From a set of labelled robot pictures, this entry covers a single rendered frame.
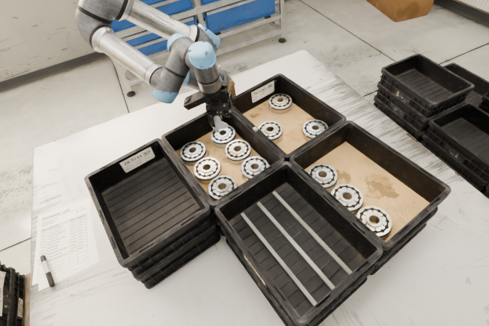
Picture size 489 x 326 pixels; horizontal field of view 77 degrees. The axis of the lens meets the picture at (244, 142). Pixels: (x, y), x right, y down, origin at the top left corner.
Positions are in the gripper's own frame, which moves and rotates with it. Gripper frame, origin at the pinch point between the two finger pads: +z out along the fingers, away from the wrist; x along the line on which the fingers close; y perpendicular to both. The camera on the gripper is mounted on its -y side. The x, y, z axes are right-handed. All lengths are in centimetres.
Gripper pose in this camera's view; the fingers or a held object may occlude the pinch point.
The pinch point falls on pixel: (217, 124)
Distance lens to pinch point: 118.1
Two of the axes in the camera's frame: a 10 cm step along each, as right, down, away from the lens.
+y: 9.8, 0.5, -1.9
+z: 1.3, 5.7, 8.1
